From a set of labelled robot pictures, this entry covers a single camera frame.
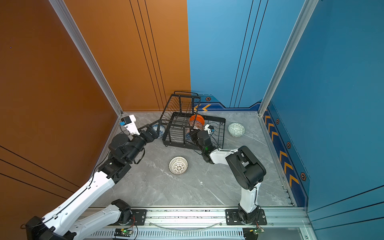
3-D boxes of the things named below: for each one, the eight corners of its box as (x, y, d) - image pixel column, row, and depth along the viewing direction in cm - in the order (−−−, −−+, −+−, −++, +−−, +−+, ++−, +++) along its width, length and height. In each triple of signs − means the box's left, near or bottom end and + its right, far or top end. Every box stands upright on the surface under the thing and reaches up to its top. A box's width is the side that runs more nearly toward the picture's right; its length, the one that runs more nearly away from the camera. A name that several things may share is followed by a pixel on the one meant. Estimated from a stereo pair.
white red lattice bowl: (169, 174, 89) (167, 171, 85) (170, 159, 95) (169, 156, 92) (187, 174, 89) (187, 171, 85) (188, 159, 95) (188, 156, 92)
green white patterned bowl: (233, 140, 105) (234, 136, 101) (224, 130, 110) (225, 126, 107) (245, 133, 108) (247, 129, 105) (236, 124, 114) (237, 120, 110)
